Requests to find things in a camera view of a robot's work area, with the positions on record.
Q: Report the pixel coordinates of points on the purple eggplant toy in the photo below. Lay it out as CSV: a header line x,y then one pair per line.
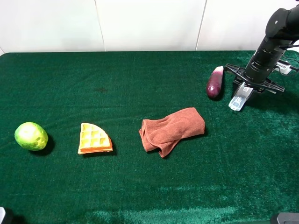
x,y
214,83

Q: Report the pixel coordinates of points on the green round fruit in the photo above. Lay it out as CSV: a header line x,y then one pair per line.
x,y
31,136

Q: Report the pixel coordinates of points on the white power strip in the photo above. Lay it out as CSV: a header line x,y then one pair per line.
x,y
283,67

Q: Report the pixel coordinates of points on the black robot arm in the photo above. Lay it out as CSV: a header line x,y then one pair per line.
x,y
281,32

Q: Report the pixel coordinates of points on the yellow waffle wedge toy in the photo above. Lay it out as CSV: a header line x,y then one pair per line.
x,y
93,139

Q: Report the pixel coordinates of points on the brown folded towel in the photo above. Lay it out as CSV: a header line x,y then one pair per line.
x,y
165,133

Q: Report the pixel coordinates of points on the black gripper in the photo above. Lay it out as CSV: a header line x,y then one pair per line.
x,y
251,87

